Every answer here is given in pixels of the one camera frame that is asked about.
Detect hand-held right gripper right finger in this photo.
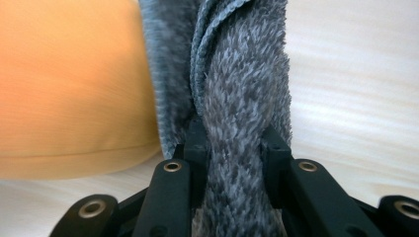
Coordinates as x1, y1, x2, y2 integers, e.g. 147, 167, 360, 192
261, 126, 293, 208

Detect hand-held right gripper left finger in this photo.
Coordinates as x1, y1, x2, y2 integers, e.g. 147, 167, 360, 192
174, 118, 210, 208

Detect grey towel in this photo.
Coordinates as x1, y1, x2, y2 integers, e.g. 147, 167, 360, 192
137, 0, 293, 237

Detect orange plush toy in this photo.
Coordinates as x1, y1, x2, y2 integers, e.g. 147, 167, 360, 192
0, 0, 162, 182

